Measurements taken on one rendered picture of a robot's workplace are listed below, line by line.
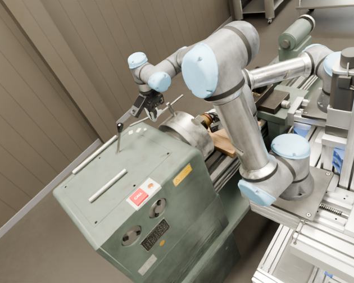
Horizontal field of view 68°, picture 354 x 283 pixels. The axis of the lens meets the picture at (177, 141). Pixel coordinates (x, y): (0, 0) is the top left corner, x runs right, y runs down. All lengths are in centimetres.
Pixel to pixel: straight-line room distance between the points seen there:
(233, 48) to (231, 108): 14
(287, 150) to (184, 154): 45
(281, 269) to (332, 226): 92
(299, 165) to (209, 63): 46
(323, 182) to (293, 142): 25
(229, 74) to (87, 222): 80
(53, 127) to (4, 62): 83
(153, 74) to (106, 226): 60
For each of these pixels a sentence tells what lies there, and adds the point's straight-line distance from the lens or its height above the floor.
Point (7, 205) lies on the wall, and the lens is 353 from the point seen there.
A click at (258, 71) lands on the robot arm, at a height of 140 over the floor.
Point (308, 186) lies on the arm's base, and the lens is 103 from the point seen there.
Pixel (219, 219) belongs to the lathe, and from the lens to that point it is 160.
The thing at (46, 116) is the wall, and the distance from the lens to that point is 333.
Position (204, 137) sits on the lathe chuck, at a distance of 135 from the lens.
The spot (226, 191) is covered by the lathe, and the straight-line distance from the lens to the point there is 185.
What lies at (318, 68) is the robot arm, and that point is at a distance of 132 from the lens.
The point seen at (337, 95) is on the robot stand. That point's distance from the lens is 101.
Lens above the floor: 205
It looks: 41 degrees down
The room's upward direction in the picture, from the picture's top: 24 degrees counter-clockwise
